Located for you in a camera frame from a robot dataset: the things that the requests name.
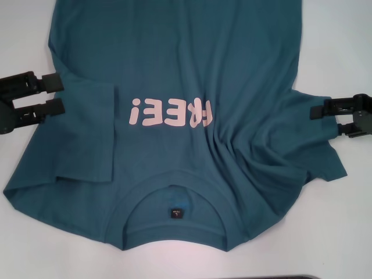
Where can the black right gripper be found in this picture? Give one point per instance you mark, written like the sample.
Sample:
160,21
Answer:
364,116

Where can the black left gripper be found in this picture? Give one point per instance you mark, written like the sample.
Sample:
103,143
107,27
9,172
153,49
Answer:
6,116

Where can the teal blue printed t-shirt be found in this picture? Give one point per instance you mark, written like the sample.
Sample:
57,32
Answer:
180,67

